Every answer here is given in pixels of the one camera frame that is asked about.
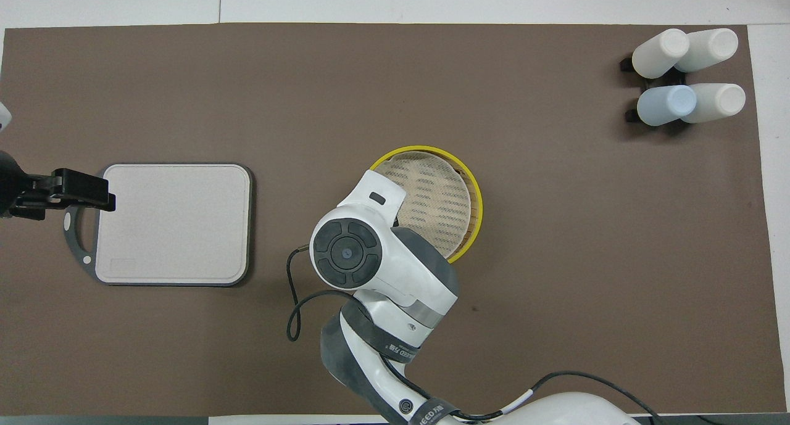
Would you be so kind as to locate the white cutting board grey rim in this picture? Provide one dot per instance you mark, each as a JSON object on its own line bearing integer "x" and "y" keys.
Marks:
{"x": 179, "y": 227}

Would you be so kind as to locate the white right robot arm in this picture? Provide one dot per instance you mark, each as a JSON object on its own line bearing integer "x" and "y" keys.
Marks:
{"x": 382, "y": 264}

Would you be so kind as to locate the black cup rack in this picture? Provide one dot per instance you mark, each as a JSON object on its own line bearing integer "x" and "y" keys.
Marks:
{"x": 628, "y": 63}

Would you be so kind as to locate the light blue bottle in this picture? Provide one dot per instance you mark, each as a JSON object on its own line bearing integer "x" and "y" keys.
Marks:
{"x": 666, "y": 104}

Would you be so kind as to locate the brown table mat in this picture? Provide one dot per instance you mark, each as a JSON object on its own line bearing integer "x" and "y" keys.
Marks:
{"x": 555, "y": 258}

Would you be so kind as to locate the yellow steamer tier with liner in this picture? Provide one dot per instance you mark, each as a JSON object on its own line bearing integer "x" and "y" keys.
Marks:
{"x": 426, "y": 150}

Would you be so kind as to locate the white bottle bottom right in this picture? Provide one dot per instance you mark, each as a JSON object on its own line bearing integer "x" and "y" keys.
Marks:
{"x": 719, "y": 102}

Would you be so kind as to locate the white bottle top right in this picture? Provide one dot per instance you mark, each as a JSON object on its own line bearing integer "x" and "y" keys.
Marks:
{"x": 710, "y": 47}

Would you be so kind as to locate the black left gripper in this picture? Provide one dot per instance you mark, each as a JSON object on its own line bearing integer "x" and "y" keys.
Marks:
{"x": 24, "y": 190}

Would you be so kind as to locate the white perforated steamer liner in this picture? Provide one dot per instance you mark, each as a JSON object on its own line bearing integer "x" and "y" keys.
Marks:
{"x": 435, "y": 197}

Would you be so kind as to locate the white bottle top left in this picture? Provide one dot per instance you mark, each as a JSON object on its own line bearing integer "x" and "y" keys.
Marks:
{"x": 659, "y": 52}

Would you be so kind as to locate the white bottle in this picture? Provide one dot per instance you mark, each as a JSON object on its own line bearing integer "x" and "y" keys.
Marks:
{"x": 659, "y": 52}
{"x": 719, "y": 102}
{"x": 710, "y": 47}

